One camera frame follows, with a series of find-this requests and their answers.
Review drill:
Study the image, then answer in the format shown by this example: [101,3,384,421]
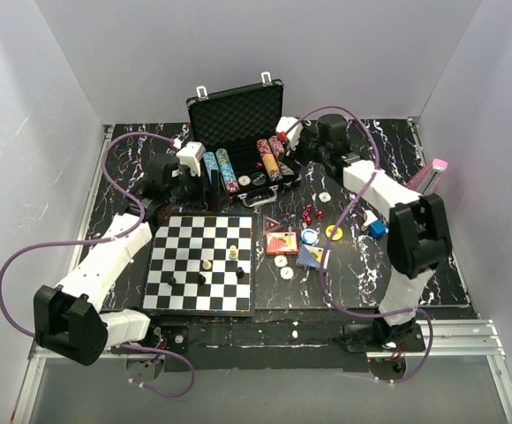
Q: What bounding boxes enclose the aluminium rail frame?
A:
[11,125,512,423]

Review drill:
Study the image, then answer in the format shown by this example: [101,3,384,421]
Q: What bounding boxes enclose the red playing card deck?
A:
[266,231,298,255]

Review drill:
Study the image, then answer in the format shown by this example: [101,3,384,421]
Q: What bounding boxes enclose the black white chess board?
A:
[141,215,255,317]

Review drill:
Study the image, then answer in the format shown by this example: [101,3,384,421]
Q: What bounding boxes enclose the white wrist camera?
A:
[177,141,206,177]
[275,117,303,150]

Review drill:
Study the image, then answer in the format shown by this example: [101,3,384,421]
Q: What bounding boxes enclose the triangular all-in marker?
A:
[263,216,282,233]

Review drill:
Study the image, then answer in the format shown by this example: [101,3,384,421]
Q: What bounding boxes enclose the red yellow chip column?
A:
[256,139,282,182]

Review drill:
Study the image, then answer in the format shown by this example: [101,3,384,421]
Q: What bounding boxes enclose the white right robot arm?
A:
[292,114,452,352]

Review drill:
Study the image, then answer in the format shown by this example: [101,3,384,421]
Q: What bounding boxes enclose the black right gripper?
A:
[278,125,330,175]

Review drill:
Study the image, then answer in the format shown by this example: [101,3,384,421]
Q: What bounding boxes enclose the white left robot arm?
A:
[34,149,213,366]

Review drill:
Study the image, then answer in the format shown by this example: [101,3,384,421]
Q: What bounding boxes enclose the white and blue block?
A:
[361,210,387,239]

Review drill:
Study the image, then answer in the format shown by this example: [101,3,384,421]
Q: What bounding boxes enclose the black poker set case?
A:
[186,72,301,208]

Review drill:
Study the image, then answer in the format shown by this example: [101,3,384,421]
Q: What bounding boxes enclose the yellow big blind button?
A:
[325,224,343,241]

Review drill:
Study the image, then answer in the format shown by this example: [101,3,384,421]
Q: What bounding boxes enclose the green blue chip column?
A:
[215,148,240,193]

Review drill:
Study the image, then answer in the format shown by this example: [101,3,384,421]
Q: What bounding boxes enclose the white single chip in case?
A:
[238,176,251,186]

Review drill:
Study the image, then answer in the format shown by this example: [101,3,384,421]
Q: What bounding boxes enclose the blue playing card deck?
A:
[296,245,330,270]

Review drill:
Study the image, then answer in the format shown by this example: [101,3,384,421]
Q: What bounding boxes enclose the grey dealer button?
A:
[251,172,267,186]

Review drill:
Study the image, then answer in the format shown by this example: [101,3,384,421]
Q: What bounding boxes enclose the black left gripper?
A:
[167,166,231,214]

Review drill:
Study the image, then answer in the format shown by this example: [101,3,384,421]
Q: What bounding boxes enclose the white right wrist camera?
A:
[275,117,303,150]

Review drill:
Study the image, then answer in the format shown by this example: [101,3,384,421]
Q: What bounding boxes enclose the blue small blind button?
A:
[301,228,319,246]

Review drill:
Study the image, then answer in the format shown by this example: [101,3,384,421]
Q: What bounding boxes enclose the white loose poker chip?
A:
[275,255,287,268]
[281,267,293,280]

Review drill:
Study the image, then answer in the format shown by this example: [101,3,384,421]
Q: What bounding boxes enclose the light blue chip column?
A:
[203,151,220,178]

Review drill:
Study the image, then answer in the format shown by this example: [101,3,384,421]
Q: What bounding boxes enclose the purple red chip column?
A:
[267,136,295,176]

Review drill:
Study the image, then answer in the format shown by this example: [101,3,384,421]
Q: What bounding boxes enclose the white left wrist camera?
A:
[177,141,206,177]

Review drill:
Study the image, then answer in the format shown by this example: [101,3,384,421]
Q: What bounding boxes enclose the pink metronome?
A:
[406,158,448,195]

